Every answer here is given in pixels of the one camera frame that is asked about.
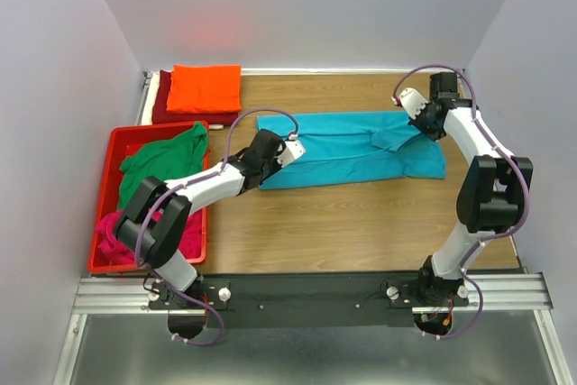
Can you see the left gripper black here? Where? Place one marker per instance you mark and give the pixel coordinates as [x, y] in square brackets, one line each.
[276, 167]

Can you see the folded white t shirt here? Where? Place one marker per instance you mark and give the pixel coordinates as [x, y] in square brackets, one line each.
[151, 86]

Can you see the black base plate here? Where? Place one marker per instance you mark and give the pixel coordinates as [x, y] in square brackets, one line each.
[323, 299]

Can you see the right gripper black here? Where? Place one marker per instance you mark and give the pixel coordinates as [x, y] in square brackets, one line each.
[432, 135]

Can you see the aluminium frame rail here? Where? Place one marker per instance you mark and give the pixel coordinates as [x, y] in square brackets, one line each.
[126, 296]

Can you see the folded orange t shirt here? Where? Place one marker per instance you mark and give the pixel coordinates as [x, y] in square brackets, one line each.
[205, 90]

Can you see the magenta t shirt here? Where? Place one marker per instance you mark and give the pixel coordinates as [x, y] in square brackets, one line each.
[189, 231]

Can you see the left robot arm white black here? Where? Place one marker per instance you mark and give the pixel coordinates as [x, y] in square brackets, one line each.
[153, 222]

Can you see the folded dark red t shirt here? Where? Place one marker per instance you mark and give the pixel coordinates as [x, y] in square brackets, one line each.
[160, 114]

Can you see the red plastic bin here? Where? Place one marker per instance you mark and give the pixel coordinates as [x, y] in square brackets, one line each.
[124, 142]

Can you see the green t shirt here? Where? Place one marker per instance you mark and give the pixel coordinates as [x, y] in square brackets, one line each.
[175, 158]

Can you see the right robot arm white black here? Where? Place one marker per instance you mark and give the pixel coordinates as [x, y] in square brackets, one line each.
[493, 201]

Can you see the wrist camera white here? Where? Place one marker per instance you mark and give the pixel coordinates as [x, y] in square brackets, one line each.
[290, 150]
[411, 101]

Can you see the teal t shirt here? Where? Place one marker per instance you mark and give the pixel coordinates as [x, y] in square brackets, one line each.
[353, 147]

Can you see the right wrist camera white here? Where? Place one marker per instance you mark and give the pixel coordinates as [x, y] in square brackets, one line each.
[411, 101]

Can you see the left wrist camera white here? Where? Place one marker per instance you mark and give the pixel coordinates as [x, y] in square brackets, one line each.
[290, 150]

